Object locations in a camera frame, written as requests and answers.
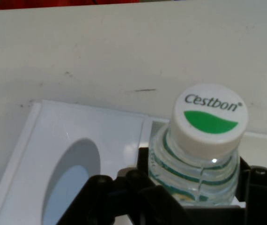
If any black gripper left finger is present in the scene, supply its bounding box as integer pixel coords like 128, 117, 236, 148
56, 147, 183, 225

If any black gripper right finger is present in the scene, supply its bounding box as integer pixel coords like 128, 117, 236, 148
235, 155, 267, 225

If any Cestbon water bottle green label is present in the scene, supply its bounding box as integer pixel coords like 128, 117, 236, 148
147, 83, 250, 207

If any white printed cardboard box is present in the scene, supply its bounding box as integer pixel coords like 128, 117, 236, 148
0, 99, 267, 225

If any red foam block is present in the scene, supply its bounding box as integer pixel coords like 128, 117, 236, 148
0, 0, 146, 11

